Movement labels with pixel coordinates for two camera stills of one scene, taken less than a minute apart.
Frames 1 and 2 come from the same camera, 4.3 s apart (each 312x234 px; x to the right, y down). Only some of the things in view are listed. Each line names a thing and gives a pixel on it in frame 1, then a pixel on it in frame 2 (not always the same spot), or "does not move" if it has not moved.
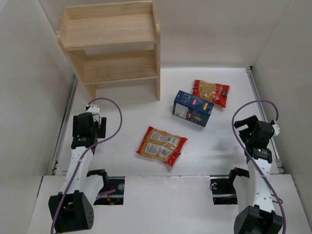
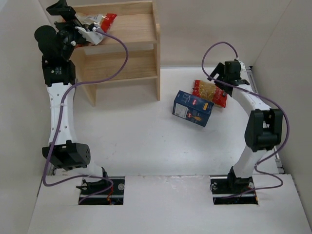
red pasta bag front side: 216,93 does not move
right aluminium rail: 275,160 does not move
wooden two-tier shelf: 112,43 does not move
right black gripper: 244,123 to 220,81
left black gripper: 102,127 to 64,18
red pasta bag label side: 161,145 to 104,21
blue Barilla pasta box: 192,108 does not move
